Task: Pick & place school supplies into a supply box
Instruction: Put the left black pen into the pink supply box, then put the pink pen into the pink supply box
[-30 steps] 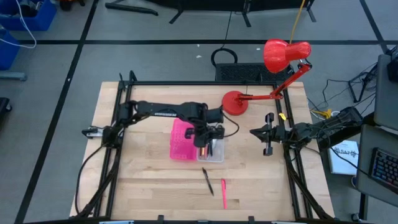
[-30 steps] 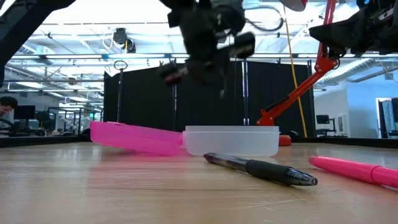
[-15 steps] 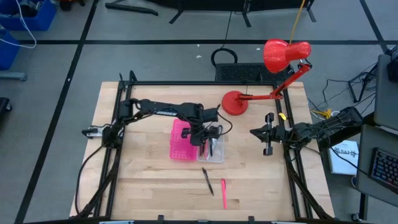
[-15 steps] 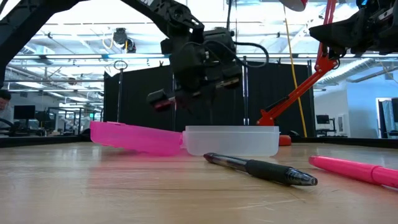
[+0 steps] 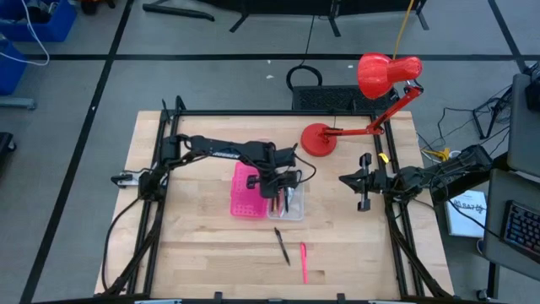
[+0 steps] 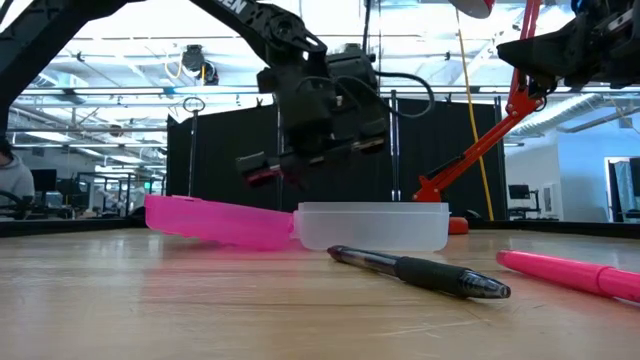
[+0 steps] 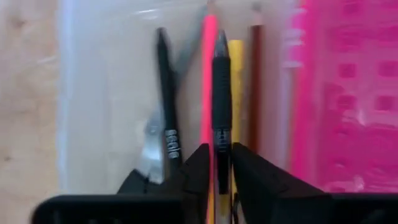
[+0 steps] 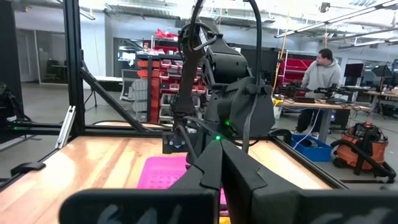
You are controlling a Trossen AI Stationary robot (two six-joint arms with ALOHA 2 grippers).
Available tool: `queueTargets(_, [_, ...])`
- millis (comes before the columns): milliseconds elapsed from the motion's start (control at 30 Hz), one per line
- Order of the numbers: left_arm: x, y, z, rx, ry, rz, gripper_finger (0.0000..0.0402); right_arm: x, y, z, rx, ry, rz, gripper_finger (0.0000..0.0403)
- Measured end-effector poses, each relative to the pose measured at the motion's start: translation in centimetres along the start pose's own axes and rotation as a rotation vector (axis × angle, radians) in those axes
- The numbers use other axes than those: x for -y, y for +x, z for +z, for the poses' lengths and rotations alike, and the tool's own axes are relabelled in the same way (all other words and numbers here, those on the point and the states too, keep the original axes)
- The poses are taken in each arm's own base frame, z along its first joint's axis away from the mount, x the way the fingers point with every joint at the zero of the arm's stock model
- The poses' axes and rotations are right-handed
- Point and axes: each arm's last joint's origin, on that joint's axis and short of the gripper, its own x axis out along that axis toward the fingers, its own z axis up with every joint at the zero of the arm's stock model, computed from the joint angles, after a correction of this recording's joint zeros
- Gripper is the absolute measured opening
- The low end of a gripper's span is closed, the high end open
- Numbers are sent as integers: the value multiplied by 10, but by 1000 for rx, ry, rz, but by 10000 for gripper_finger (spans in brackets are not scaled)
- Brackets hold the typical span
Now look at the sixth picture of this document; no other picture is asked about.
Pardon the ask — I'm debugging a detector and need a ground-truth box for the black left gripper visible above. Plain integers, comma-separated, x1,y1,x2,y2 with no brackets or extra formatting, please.
257,52,391,190

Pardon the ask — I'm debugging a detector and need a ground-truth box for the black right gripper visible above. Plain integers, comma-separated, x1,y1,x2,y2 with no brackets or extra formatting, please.
497,0,640,90

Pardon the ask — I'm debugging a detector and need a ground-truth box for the red-brown pencil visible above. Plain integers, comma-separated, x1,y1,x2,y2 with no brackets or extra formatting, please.
247,137,386,187

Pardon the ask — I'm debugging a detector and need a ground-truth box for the supply box pink lid clear base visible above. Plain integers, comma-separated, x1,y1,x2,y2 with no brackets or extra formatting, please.
143,193,451,253

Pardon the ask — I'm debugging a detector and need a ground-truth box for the black partition panel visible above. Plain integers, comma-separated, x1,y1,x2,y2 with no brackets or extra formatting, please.
165,96,507,225

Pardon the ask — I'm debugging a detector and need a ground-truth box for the red desk lamp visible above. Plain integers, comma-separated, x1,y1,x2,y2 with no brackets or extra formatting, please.
412,0,547,236

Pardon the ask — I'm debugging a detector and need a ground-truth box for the black ballpoint pen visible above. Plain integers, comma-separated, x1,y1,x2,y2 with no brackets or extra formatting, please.
326,244,513,301

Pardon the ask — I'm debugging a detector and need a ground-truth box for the pink highlighter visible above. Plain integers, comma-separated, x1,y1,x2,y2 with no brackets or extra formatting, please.
495,249,640,305

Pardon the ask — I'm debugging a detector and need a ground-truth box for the person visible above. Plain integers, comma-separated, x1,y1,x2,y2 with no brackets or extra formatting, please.
0,135,36,221

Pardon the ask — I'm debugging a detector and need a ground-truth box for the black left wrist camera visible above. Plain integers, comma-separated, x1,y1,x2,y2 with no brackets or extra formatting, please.
327,43,377,94

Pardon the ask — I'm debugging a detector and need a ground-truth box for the yellow hanging cable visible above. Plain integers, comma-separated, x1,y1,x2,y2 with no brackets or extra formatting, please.
454,9,495,222

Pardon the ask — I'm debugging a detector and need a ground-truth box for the metal ring stand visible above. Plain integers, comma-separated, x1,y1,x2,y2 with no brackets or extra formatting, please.
181,95,207,199

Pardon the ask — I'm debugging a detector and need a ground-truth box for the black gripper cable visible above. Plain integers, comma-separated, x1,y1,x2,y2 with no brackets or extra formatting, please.
372,71,436,120

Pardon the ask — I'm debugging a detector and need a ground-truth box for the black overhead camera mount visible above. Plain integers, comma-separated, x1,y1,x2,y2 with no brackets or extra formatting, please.
180,43,220,86

